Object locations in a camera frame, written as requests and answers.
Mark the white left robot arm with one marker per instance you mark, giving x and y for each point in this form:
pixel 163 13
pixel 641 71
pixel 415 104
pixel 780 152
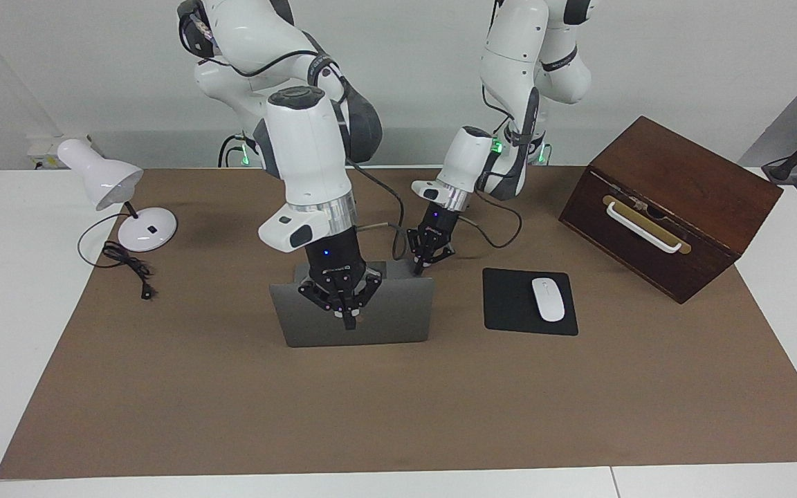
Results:
pixel 464 159

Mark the brown table mat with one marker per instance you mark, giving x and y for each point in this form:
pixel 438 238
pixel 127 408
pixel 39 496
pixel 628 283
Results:
pixel 232 401

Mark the grey aluminium laptop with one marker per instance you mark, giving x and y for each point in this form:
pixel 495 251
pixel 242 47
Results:
pixel 398 318

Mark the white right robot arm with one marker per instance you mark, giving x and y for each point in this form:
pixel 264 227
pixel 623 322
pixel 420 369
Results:
pixel 308 152

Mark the black mouse pad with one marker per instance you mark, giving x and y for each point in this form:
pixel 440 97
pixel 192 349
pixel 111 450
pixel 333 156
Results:
pixel 509 304

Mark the white desk lamp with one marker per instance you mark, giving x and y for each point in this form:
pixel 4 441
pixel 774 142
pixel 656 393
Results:
pixel 101 173

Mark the dark brown wooden box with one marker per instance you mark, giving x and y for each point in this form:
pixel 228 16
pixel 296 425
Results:
pixel 717 207

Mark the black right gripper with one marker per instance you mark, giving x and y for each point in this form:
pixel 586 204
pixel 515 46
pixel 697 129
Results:
pixel 333 259

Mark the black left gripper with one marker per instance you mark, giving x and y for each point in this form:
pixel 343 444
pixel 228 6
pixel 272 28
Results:
pixel 438 225

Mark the white computer mouse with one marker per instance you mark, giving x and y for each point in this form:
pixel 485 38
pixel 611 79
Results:
pixel 548 301

